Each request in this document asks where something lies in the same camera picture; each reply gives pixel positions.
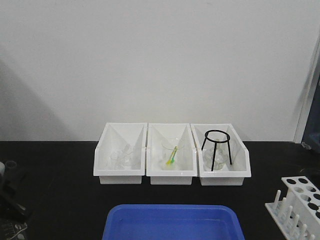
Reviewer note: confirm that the white storage bin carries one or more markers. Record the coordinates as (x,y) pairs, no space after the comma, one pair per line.
(114,137)
(231,174)
(158,132)

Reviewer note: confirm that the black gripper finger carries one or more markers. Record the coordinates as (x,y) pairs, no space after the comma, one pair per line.
(10,208)

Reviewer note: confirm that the black metal tripod stand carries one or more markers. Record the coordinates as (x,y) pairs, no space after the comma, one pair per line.
(216,138)

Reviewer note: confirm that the right white storage bin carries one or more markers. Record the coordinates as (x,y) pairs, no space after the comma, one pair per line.
(231,174)

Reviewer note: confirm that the glassware in left bin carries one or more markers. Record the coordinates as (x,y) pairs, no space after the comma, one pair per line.
(122,159)

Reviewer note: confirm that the glass beaker in middle bin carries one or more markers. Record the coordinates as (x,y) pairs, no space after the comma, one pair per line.
(172,154)

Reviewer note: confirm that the left white storage bin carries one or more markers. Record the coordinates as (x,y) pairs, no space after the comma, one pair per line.
(114,137)

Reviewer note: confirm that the blue plastic tray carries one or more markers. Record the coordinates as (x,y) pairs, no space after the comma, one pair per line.
(172,222)

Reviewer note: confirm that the middle white storage bin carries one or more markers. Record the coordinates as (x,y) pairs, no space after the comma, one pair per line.
(158,132)

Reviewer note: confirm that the glass flask in right bin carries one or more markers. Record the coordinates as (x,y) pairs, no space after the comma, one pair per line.
(220,159)

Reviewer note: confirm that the white test tube rack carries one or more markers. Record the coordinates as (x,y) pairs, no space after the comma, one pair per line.
(297,215)

